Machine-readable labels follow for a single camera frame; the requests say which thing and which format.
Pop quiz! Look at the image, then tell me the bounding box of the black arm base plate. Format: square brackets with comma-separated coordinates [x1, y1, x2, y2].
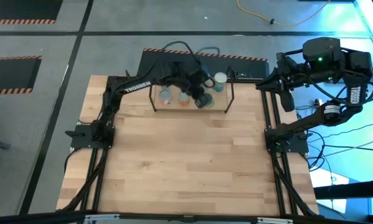
[65, 124, 116, 149]
[264, 127, 309, 153]

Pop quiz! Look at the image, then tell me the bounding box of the wooden shelf black metal frame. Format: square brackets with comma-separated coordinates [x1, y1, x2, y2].
[148, 62, 235, 114]

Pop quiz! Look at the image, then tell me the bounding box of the black aluminium rig frame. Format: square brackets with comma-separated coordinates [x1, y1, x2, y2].
[57, 77, 323, 224]

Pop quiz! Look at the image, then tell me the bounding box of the yellow extension cable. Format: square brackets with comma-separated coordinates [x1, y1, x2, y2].
[235, 0, 332, 27]

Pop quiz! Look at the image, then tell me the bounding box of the yellow power strip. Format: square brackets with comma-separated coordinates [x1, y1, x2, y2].
[313, 90, 373, 110]

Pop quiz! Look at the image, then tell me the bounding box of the black hazard-striped floor mat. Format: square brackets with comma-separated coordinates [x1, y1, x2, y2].
[137, 48, 270, 82]
[0, 55, 43, 96]
[0, 0, 64, 25]

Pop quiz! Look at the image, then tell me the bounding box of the black desk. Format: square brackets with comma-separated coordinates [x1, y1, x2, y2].
[313, 179, 373, 224]

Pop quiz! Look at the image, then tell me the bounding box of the black floor cable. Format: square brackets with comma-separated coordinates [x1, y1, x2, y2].
[295, 104, 373, 172]

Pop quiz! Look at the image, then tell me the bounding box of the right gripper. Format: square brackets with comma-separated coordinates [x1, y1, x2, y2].
[256, 52, 301, 113]

